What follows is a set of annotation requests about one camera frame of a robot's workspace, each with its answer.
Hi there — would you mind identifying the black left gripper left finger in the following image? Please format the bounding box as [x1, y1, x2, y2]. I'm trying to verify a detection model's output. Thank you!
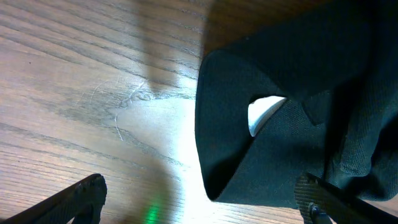
[2, 174, 107, 224]

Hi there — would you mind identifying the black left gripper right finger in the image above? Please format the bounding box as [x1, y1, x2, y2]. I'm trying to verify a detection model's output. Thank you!
[294, 173, 397, 224]

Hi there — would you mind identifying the black t-shirt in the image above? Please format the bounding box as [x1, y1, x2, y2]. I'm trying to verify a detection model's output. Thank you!
[195, 1, 397, 208]

